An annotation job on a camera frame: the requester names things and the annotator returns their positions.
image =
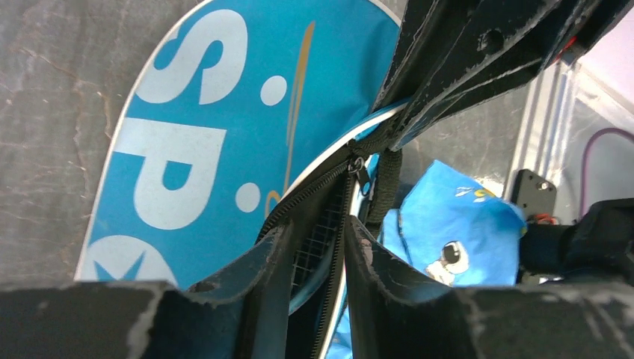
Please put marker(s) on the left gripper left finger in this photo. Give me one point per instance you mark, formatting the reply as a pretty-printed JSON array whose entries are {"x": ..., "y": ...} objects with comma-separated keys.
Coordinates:
[{"x": 240, "y": 311}]

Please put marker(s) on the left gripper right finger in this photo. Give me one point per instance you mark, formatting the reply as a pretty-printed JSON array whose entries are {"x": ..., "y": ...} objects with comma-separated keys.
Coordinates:
[{"x": 485, "y": 317}]

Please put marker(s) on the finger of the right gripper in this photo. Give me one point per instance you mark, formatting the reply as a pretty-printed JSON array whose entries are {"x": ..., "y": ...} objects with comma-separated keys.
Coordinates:
[
  {"x": 458, "y": 54},
  {"x": 572, "y": 30}
]

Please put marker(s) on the blue badminton racket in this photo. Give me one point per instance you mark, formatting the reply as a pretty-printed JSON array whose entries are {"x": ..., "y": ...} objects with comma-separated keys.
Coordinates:
[{"x": 312, "y": 260}]

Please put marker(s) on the blue sport racket bag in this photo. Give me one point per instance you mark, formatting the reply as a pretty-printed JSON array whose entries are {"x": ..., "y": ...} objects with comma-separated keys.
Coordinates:
[{"x": 237, "y": 124}]

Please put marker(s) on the blue astronaut print cloth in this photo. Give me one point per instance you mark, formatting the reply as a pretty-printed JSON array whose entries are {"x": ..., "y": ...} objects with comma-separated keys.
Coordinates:
[{"x": 452, "y": 230}]

